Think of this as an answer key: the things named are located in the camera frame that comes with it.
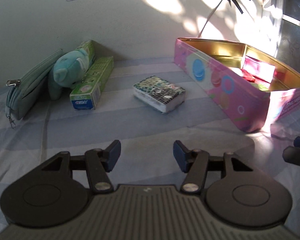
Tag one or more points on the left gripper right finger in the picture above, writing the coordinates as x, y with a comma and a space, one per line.
194, 163

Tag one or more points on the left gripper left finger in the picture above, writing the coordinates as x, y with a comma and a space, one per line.
99, 162

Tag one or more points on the green toothpaste box front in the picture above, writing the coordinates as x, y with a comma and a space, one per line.
87, 93

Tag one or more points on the green toothpaste box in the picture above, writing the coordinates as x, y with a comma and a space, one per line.
87, 93
89, 48

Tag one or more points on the patterned tissue pack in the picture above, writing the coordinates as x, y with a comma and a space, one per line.
159, 93

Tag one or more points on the red small box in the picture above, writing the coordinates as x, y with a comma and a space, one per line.
246, 75

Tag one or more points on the pink zipper pouch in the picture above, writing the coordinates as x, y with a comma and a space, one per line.
259, 69

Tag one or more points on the teal plush toy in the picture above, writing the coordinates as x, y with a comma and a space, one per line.
67, 72

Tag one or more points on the teal pencil case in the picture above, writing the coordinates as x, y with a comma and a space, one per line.
23, 91

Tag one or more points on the green snack packet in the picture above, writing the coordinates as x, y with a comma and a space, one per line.
260, 87

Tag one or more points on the pink macaron biscuit tin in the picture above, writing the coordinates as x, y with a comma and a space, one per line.
214, 65

